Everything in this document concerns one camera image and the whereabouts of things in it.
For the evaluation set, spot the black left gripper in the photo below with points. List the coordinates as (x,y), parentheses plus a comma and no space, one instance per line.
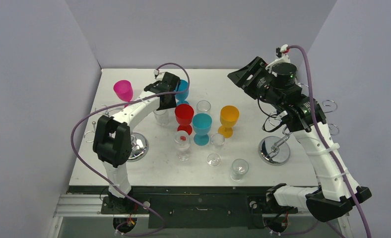
(171,105)

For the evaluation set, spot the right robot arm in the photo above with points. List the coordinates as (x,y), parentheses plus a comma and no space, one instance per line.
(338,191)

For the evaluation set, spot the red plastic wine glass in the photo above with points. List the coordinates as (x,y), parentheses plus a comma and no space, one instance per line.
(184,114)

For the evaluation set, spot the pink plastic wine glass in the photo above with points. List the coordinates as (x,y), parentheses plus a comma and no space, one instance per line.
(124,91)

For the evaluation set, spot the clear glass tumbler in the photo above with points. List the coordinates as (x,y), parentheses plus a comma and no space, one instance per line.
(203,107)

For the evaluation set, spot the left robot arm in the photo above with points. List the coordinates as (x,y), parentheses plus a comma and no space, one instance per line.
(112,142)

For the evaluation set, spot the teal wine glass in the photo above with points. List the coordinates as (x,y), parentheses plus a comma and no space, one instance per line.
(201,125)

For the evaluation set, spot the blue plastic wine glass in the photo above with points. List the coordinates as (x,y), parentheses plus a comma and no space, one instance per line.
(182,96)

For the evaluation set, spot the orange plastic wine glass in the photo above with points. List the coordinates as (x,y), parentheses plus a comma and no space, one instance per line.
(229,116)

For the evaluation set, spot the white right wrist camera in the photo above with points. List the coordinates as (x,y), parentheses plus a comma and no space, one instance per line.
(281,56)

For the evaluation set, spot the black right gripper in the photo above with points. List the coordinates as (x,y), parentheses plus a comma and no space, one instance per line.
(251,75)

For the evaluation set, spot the clear patterned wine glass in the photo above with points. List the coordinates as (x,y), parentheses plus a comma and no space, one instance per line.
(182,142)

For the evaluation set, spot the chrome right wine glass rack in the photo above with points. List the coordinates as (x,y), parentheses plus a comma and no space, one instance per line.
(276,151)

